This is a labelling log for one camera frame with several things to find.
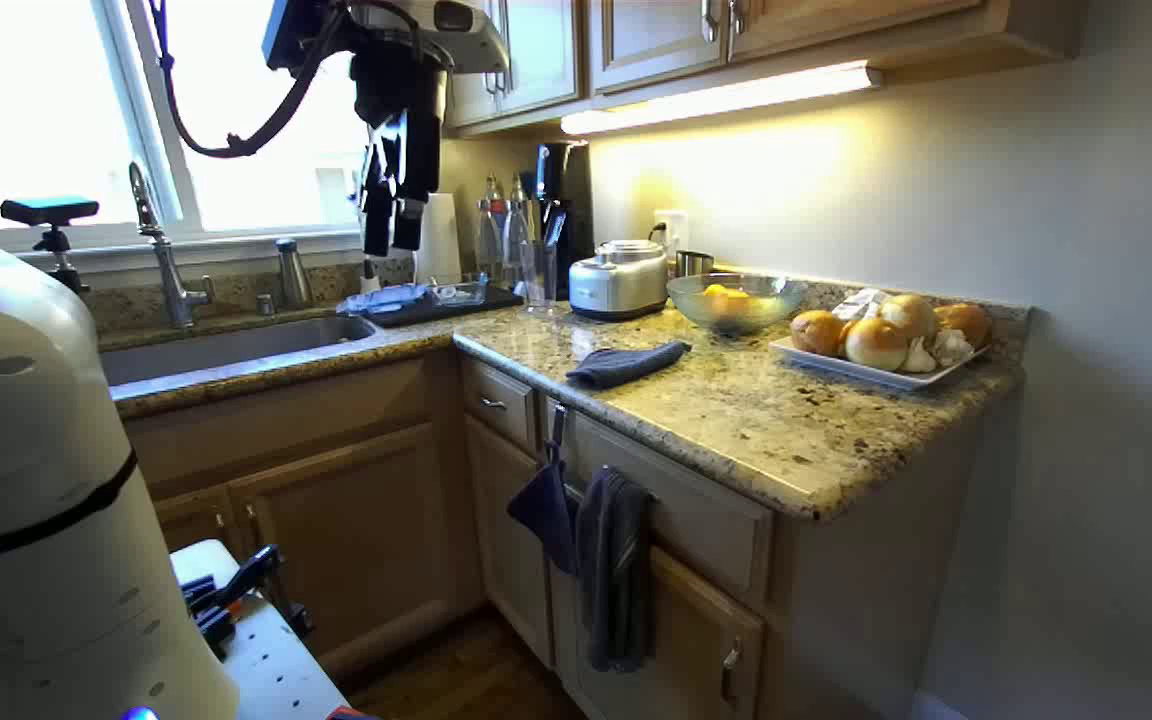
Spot glass fruit bowl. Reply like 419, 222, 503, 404
669, 278, 800, 336

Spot wooden upper cabinets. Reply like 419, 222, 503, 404
447, 0, 1088, 138

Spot wooden top drawer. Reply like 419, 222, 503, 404
465, 361, 535, 451

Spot grey hanging towel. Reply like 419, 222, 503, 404
579, 467, 652, 672

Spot chrome sink faucet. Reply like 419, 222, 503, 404
128, 164, 212, 334

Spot black soda maker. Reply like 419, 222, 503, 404
531, 139, 590, 302

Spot stainless steel sink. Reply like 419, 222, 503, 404
104, 318, 371, 384

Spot white plate of bread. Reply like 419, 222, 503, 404
781, 290, 994, 391

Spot silver rice cooker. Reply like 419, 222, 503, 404
569, 241, 669, 318

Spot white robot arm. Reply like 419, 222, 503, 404
0, 248, 371, 720

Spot black camera tripod mount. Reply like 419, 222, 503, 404
0, 199, 99, 291

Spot blue lid food container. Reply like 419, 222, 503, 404
335, 283, 439, 327

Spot dark blue hanging potholder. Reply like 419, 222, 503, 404
506, 407, 576, 571

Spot white perforated robot table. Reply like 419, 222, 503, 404
171, 541, 345, 720

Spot wooden lower cabinet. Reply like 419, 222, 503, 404
146, 422, 471, 677

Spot under-cabinet light bar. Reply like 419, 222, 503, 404
559, 62, 881, 138

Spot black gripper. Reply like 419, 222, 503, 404
346, 39, 439, 258

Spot paper towel roll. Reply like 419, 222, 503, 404
415, 192, 458, 283

